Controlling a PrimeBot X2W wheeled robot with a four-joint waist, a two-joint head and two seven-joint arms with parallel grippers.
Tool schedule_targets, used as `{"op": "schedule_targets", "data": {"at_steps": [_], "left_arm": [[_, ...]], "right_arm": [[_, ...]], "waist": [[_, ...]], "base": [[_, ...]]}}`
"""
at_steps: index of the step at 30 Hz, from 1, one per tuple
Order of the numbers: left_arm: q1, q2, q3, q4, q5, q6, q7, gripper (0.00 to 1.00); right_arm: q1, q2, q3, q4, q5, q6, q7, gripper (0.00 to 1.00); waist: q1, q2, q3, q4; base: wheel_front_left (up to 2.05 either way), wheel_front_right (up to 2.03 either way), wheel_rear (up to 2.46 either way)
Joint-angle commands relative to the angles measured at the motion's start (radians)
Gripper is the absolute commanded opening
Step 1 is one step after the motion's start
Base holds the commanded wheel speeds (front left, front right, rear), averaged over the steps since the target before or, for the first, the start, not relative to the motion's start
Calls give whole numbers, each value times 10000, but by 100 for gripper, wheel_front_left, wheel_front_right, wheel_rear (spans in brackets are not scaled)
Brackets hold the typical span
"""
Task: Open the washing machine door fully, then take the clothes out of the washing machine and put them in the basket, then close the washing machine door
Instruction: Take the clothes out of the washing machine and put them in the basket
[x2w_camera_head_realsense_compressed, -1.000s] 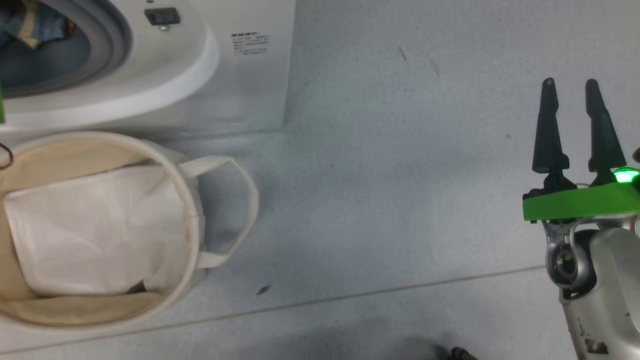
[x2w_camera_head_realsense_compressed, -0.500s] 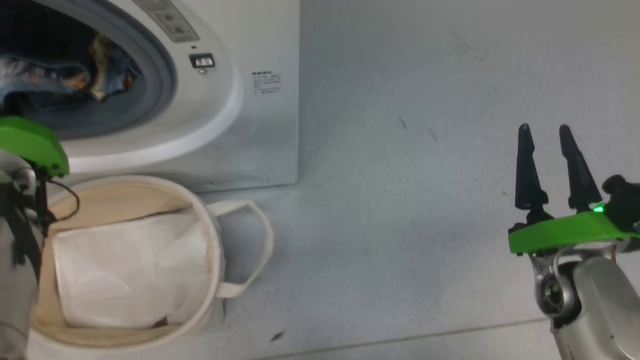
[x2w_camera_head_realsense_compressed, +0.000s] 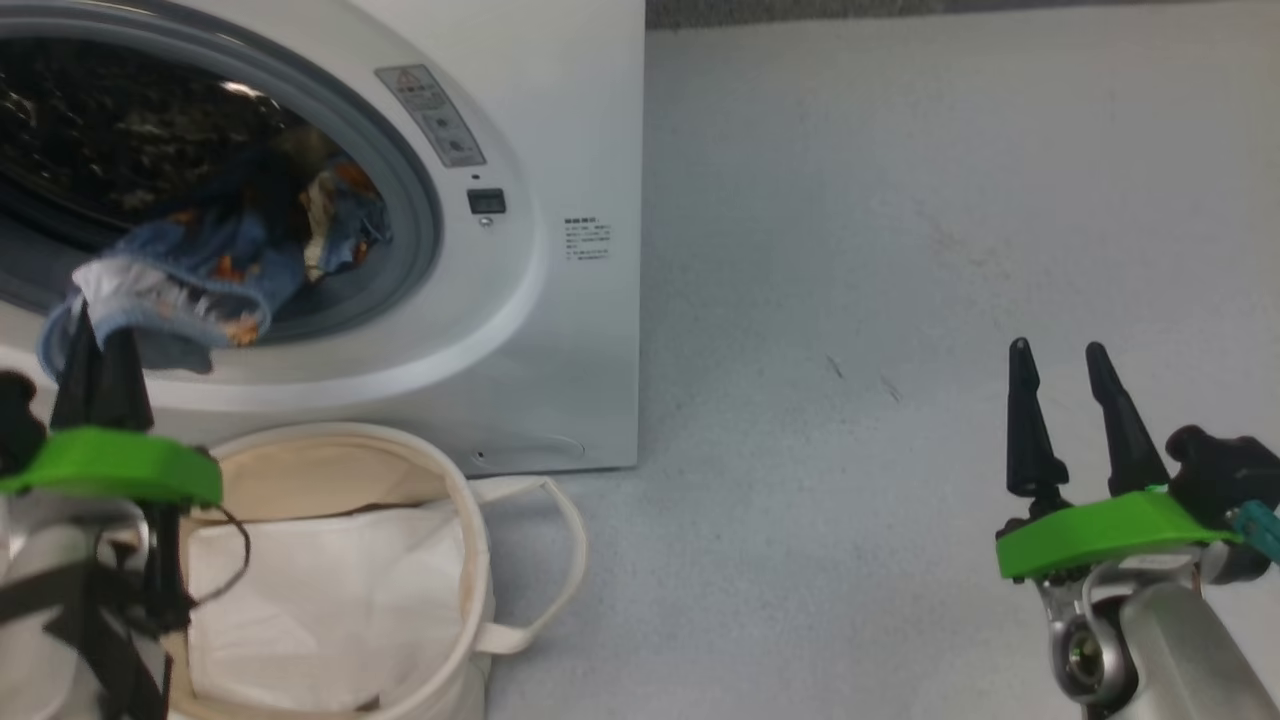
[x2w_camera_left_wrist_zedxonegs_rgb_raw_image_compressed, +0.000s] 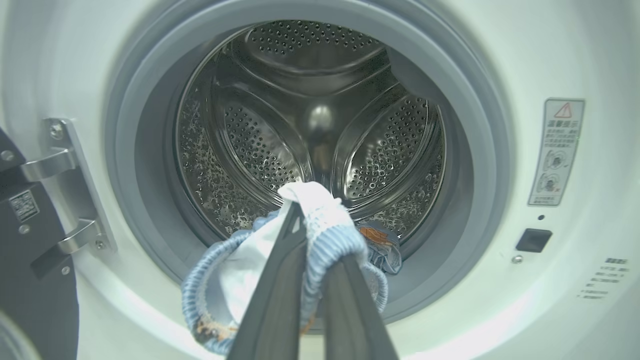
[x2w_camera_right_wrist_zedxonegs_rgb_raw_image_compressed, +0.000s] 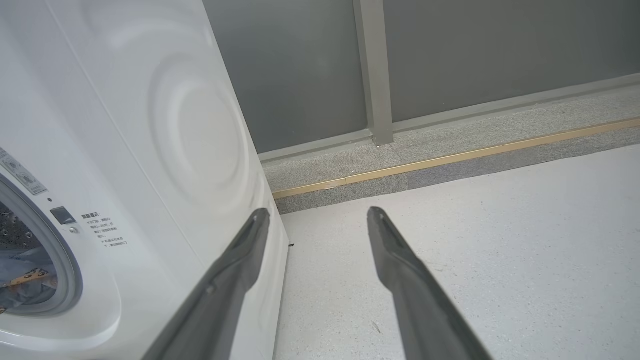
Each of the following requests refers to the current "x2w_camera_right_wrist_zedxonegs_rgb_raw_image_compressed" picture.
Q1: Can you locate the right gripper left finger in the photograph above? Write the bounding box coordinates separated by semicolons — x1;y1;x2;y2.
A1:
142;208;271;360

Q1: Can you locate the blue and cream patterned garment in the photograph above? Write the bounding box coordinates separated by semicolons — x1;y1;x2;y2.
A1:
0;245;58;313

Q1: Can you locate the grey metal wall post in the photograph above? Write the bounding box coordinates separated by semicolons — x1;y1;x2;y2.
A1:
353;0;395;147

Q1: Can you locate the white front-load washing machine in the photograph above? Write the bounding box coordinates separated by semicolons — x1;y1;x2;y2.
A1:
0;0;290;360

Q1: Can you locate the gold floor trim strip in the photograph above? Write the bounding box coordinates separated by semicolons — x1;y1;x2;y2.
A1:
271;116;640;200

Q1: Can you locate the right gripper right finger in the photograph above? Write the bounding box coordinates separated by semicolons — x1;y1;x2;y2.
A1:
367;206;493;360

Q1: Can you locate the steel washing machine drum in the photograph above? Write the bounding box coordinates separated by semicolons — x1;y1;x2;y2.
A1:
0;200;37;253

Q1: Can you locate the silver rating label sticker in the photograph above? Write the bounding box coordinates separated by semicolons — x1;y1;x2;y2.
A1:
0;147;48;196

